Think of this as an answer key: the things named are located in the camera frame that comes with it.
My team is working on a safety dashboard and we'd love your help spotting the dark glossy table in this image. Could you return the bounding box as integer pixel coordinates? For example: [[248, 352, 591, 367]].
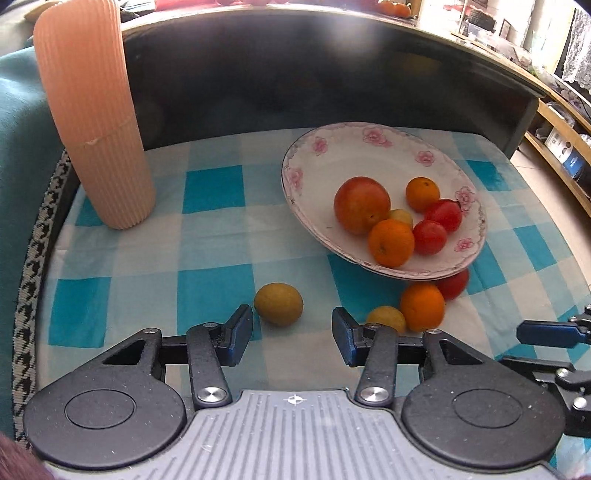
[[117, 0, 548, 160]]

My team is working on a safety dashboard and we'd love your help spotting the houndstooth patterned cloth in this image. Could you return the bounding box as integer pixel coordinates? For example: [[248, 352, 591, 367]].
[[11, 150, 75, 441]]

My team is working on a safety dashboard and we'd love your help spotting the wooden low cabinet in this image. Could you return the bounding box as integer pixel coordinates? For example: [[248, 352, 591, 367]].
[[450, 28, 591, 217]]

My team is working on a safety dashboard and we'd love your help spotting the row of distant oranges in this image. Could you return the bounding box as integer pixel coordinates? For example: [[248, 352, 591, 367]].
[[379, 0, 411, 18]]

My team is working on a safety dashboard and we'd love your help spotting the blue checkered tablecloth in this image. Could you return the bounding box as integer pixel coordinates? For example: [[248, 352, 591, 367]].
[[36, 124, 591, 480]]

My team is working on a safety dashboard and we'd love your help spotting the pink ribbed cylinder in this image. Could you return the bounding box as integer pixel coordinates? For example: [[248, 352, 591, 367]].
[[33, 0, 156, 230]]

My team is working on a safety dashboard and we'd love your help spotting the maroon fuzzy clothing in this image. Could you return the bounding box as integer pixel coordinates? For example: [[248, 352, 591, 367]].
[[0, 434, 54, 480]]

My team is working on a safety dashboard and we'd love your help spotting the teal sofa blanket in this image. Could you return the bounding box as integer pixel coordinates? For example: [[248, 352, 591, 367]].
[[0, 37, 81, 435]]

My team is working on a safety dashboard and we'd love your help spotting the large red apple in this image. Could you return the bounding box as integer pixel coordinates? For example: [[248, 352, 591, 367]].
[[334, 176, 391, 236]]

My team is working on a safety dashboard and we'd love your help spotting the white lace cloth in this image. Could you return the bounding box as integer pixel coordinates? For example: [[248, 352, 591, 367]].
[[561, 7, 591, 90]]

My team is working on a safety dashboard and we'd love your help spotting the small mandarin orange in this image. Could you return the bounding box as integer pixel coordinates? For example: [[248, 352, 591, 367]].
[[406, 177, 441, 213], [400, 283, 446, 332], [368, 219, 415, 268]]

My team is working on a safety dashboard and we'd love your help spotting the small yellow-green mandarin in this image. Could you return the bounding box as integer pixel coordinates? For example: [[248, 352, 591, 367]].
[[254, 282, 304, 328], [366, 305, 407, 334]]

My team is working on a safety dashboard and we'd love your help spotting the small red tomato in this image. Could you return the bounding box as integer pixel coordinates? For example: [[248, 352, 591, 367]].
[[412, 220, 448, 256], [425, 199, 463, 233], [436, 268, 470, 302]]

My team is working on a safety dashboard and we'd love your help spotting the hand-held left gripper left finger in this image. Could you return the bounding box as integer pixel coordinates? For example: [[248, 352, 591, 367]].
[[90, 305, 254, 411]]

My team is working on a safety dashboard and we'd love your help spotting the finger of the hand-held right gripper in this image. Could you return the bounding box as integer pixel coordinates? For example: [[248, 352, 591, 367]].
[[502, 356, 591, 437], [516, 305, 591, 346]]

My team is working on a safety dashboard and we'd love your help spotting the white floral plate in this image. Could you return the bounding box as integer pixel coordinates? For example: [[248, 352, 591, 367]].
[[281, 122, 488, 281]]

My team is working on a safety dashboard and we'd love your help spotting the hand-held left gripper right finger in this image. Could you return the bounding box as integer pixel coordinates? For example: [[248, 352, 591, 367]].
[[331, 307, 504, 408]]

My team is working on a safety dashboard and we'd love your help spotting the blue box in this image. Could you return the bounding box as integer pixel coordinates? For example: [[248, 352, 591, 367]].
[[547, 129, 585, 176]]

